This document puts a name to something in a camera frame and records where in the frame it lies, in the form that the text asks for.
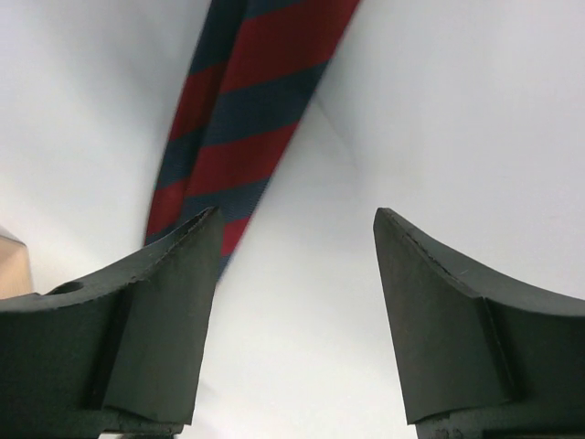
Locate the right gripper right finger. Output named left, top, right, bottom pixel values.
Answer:
left=373, top=208, right=584, bottom=438

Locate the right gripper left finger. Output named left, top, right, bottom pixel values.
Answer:
left=1, top=209, right=224, bottom=438

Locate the red navy striped tie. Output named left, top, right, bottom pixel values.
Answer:
left=145, top=0, right=358, bottom=262

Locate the wooden compartment tray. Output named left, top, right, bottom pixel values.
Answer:
left=0, top=227, right=33, bottom=299

